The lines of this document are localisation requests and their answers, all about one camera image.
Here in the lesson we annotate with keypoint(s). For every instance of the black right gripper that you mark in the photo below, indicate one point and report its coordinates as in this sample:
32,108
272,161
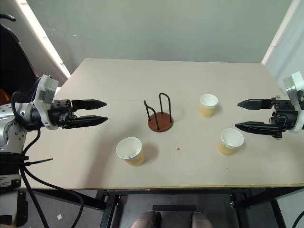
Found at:
283,113

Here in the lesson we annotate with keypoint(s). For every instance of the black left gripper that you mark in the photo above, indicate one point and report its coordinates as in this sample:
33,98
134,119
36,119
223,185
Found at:
59,113

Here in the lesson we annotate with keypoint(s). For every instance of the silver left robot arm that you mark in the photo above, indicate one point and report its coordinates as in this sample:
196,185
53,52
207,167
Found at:
14,123

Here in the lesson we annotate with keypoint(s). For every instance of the yellow paper cup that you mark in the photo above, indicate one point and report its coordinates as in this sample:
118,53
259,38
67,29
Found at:
208,105
131,151
230,142

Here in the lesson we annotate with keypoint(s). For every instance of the black chair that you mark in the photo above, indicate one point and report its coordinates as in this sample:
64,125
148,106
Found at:
14,57

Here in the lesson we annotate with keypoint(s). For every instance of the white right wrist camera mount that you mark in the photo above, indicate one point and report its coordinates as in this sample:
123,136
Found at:
295,95

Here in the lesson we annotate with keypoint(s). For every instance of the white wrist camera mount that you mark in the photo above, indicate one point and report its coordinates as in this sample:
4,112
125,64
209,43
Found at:
295,95
44,95

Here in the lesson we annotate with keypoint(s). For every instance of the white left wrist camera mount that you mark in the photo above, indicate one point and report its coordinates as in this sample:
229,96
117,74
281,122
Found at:
44,95

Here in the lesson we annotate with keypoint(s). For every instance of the black metal table frame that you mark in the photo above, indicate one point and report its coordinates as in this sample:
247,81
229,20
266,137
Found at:
190,204

